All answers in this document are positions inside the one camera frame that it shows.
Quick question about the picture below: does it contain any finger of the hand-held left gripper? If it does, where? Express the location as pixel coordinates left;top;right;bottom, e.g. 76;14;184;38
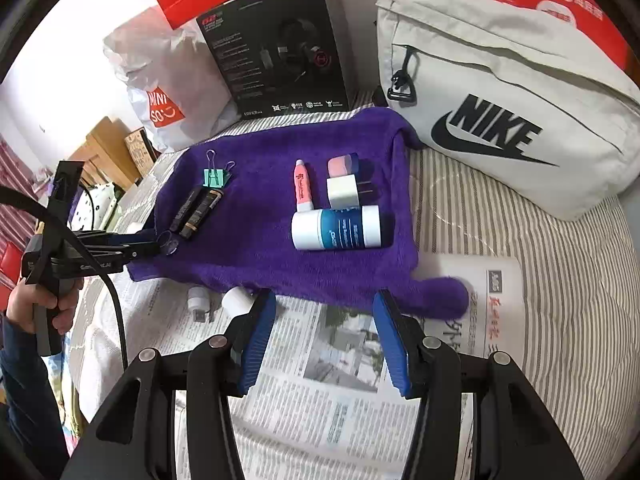
112;240;173;262
75;229;153;245

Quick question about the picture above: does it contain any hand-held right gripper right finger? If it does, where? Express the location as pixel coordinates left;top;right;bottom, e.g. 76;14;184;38
372;289;586;480

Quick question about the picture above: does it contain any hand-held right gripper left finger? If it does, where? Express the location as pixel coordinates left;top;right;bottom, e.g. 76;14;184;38
60;290;277;480

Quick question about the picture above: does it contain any small white roll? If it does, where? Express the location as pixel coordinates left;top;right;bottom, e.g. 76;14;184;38
222;287;257;318

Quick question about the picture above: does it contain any black and gold tube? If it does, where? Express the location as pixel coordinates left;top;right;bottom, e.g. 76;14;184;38
179;189;222;239

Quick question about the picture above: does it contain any blue and white bottle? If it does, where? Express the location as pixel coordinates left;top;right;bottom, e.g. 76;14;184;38
291;205;396;252

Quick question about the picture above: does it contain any pink lip balm tube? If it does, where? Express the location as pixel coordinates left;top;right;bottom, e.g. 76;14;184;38
292;159;316;213

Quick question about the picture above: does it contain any white charger plug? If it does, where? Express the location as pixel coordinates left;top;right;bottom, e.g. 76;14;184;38
326;175;377;209

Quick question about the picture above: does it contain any person's left forearm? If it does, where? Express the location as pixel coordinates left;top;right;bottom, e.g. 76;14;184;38
0;310;73;480

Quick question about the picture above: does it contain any person's left hand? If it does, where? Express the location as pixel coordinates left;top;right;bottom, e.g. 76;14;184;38
7;279;86;337

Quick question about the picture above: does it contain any white plush toy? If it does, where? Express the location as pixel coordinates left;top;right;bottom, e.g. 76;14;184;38
70;182;127;233

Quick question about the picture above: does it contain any small white usb adapter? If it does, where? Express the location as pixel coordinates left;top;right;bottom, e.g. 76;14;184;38
187;286;210;323

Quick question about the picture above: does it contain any newspaper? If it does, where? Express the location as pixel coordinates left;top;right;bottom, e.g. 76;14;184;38
167;254;527;480

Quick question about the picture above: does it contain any red striped cloth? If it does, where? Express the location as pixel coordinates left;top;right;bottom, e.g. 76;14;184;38
0;137;56;286

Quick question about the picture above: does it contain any brown patterned box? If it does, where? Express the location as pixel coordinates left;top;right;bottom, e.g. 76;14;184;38
124;129;156;178

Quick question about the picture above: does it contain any purple towel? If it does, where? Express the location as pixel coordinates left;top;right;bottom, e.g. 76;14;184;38
127;106;471;320

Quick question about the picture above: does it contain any wooden headboard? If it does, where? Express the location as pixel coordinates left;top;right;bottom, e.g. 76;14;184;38
67;116;143;190

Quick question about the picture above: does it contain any green binder clip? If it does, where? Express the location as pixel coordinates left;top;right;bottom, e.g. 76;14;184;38
201;149;237;190

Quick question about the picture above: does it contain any white plastic shopping bag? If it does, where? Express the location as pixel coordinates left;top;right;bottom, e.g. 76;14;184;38
103;7;242;152

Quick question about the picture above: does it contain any pink and blue eraser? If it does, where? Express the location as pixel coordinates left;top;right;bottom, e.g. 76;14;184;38
327;152;362;179

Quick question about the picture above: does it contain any black headset box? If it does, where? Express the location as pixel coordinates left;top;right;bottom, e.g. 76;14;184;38
201;0;351;121

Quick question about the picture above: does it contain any grey waist bag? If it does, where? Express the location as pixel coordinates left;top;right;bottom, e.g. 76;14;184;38
374;0;640;222

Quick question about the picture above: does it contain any red and white paper bag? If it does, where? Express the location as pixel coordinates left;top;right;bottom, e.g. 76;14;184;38
492;0;637;75

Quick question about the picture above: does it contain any black cable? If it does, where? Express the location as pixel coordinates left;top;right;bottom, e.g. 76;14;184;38
0;186;130;368

